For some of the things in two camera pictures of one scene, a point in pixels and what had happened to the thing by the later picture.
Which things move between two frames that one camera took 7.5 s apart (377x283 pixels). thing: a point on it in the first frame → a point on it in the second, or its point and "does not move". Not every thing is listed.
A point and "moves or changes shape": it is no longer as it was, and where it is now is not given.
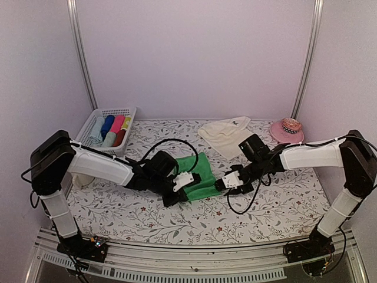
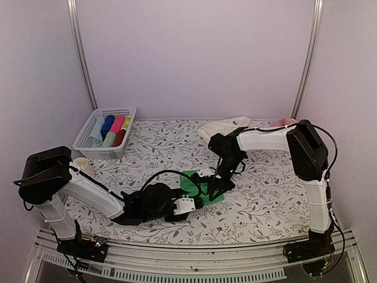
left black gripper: [181, 196] → [178, 219]
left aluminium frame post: [73, 7] does not move
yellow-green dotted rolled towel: [126, 122] does not move
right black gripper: [240, 190] → [225, 187]
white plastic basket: [108, 130] does not move
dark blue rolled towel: [106, 127] does not move
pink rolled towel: [117, 124] does not move
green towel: [204, 187] moves or changes shape
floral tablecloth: [284, 207] does not move
